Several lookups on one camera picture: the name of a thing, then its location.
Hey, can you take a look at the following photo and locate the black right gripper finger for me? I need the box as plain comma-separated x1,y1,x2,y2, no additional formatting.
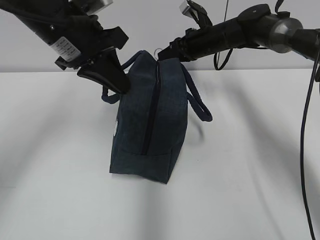
157,47,182,61

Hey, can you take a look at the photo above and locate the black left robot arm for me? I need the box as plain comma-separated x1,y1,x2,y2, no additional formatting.
0,0,130,94

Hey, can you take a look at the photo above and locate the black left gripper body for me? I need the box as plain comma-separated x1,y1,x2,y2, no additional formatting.
54,26,129,70

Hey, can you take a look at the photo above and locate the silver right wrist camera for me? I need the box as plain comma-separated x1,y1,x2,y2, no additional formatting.
179,0,213,28

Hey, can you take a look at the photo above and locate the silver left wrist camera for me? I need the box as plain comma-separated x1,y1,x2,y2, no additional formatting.
69,0,113,15

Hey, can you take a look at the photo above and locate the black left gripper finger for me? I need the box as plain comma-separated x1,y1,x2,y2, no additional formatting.
102,49,131,94
77,66,118,93

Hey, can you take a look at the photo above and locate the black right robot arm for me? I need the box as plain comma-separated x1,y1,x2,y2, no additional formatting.
158,0,320,71

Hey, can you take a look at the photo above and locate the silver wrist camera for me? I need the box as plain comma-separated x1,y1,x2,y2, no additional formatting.
69,0,113,15
179,0,213,28

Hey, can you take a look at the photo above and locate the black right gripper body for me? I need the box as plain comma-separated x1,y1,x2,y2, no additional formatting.
169,36,197,62

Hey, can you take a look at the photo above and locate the dark blue fabric lunch bag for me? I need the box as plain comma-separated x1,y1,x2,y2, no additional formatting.
101,50,213,184

